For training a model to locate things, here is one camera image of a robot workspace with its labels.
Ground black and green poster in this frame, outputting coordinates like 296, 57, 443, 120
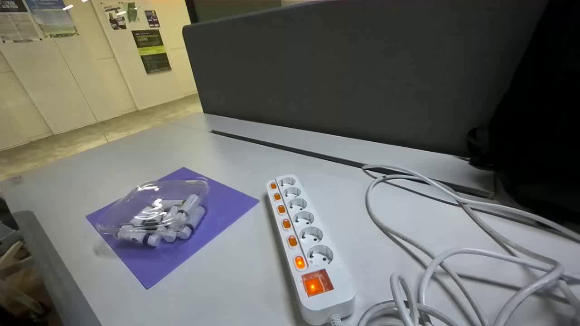
131, 28, 175, 78

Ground white wall poster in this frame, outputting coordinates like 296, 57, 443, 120
0, 0, 44, 46

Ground small dark photo poster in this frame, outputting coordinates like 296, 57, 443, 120
104, 4, 131, 33

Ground blue landscape wall poster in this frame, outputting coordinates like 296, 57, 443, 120
26, 0, 80, 40

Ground purple paper mat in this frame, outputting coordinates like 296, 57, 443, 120
86, 167, 262, 292

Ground clear bag of white parts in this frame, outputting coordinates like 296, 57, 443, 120
97, 176, 213, 250

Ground grey desk partition panel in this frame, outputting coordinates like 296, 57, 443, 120
182, 0, 550, 158

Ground small green wall note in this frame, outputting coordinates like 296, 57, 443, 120
126, 0, 142, 26

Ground small dark wall note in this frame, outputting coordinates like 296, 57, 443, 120
144, 8, 164, 31

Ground white power cable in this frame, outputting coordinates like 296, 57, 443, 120
354, 163, 580, 326

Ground white power strip orange switches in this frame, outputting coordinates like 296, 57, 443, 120
265, 174, 358, 326

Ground black object beside partition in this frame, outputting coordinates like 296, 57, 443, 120
466, 0, 580, 223

